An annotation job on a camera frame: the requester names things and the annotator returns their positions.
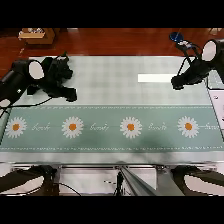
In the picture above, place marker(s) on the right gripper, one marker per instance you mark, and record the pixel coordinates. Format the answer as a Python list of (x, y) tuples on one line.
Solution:
[(181, 81)]

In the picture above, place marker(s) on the dark green garment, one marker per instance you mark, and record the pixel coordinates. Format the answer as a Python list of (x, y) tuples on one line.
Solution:
[(56, 78)]

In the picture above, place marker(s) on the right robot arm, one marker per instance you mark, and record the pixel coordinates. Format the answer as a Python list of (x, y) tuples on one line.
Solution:
[(201, 68)]

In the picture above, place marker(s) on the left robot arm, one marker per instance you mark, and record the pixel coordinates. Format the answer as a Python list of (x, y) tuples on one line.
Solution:
[(16, 80)]

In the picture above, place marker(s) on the blue round object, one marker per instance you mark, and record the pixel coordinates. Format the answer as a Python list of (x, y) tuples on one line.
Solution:
[(174, 36)]

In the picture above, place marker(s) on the wooden box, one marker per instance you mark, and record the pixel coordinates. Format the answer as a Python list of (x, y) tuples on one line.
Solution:
[(37, 36)]

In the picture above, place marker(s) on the silver frame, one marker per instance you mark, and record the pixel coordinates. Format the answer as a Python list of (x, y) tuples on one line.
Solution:
[(140, 186)]

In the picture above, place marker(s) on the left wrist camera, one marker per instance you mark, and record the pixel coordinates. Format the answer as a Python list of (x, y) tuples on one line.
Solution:
[(63, 57)]

